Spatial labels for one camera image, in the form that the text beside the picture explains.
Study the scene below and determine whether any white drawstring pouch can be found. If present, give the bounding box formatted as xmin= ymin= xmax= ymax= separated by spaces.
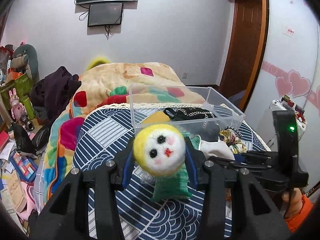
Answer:
xmin=200 ymin=140 xmax=235 ymax=160

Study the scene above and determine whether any green knitted doll yellow head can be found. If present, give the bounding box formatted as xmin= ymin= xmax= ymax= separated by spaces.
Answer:
xmin=133 ymin=124 xmax=193 ymax=202

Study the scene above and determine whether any orange sleeve forearm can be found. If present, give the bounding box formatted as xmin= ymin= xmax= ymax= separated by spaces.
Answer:
xmin=285 ymin=195 xmax=313 ymax=233

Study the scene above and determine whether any right hand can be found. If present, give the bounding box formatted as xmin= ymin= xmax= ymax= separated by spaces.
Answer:
xmin=281 ymin=187 xmax=303 ymax=219

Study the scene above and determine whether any yellow floral scrunchie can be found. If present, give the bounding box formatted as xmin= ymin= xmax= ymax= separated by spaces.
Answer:
xmin=219 ymin=126 xmax=247 ymax=154

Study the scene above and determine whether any white suitcase with stickers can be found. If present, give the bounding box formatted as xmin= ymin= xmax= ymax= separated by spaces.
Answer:
xmin=257 ymin=97 xmax=307 ymax=151

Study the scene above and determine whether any navy patterned cushion cloth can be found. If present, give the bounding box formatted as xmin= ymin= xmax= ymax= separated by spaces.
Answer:
xmin=72 ymin=103 xmax=272 ymax=240

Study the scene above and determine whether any clear plastic storage box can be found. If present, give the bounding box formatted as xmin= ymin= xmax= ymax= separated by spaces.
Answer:
xmin=129 ymin=83 xmax=245 ymax=141

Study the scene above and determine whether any white wardrobe with hearts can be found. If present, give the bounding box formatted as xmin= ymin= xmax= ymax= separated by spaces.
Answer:
xmin=245 ymin=0 xmax=319 ymax=186

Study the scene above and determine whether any brown wooden door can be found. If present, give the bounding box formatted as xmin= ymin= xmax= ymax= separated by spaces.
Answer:
xmin=219 ymin=0 xmax=268 ymax=111

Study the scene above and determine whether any green bottle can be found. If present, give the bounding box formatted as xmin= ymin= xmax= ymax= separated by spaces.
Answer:
xmin=22 ymin=95 xmax=35 ymax=120

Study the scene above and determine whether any pink rabbit figurine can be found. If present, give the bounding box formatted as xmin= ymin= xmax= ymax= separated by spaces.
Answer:
xmin=9 ymin=88 xmax=34 ymax=131

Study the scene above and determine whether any dark purple clothing pile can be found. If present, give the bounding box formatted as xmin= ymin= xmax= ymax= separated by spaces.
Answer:
xmin=30 ymin=66 xmax=81 ymax=123

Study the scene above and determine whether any colourful patchwork fleece blanket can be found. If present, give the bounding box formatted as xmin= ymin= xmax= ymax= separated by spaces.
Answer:
xmin=32 ymin=61 xmax=213 ymax=205

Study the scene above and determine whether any green cardboard box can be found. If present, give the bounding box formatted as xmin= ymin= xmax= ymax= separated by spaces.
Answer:
xmin=1 ymin=73 xmax=33 ymax=111

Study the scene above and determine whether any grey green plush toy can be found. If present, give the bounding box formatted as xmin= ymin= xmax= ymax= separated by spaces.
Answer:
xmin=10 ymin=44 xmax=39 ymax=81

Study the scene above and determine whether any black chain bag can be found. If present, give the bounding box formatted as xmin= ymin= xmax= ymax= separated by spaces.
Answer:
xmin=163 ymin=107 xmax=216 ymax=121

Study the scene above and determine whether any small wall monitor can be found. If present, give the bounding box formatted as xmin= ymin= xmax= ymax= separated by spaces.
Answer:
xmin=87 ymin=2 xmax=124 ymax=27

